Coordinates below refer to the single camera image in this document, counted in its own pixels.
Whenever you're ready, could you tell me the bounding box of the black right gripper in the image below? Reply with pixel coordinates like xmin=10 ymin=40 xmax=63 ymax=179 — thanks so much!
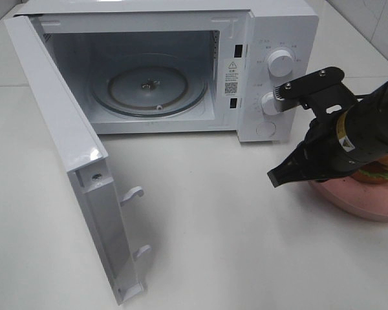
xmin=267 ymin=67 xmax=357 ymax=187

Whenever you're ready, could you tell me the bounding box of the round white door button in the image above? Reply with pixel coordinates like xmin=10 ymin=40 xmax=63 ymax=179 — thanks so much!
xmin=256 ymin=121 xmax=276 ymax=138

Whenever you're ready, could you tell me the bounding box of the white timer knob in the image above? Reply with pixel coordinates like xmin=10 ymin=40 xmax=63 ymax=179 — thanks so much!
xmin=261 ymin=92 xmax=285 ymax=116

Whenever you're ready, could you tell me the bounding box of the burger with lettuce and cheese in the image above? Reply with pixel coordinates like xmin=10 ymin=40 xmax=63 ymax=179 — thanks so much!
xmin=351 ymin=160 xmax=388 ymax=184

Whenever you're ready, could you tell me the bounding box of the pink round plate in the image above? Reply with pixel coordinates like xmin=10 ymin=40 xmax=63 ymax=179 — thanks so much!
xmin=309 ymin=177 xmax=388 ymax=222

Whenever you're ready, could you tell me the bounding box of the white microwave door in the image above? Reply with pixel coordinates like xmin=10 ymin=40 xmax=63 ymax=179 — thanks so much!
xmin=5 ymin=15 xmax=151 ymax=305

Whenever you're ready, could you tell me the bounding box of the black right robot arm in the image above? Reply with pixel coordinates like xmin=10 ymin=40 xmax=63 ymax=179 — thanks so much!
xmin=268 ymin=67 xmax=388 ymax=187

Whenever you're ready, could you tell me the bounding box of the upper white power knob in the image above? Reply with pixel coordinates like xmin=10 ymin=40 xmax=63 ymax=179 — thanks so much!
xmin=267 ymin=48 xmax=294 ymax=78

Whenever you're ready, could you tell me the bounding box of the white microwave oven body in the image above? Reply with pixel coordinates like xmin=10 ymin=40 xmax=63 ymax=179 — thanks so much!
xmin=12 ymin=1 xmax=318 ymax=142

